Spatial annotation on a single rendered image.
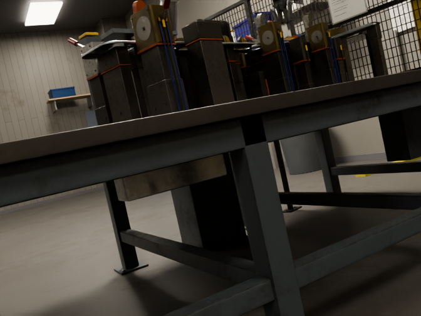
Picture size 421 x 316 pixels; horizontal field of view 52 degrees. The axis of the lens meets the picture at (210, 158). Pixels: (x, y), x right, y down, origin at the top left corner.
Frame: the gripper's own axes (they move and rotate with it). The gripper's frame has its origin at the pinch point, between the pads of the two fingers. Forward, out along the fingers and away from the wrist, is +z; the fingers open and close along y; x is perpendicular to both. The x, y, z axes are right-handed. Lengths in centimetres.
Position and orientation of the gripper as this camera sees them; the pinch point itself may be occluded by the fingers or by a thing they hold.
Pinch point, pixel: (286, 31)
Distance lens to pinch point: 235.9
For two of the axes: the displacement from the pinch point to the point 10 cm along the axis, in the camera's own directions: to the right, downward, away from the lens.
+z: 2.2, 9.8, 0.4
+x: 6.9, -1.8, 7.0
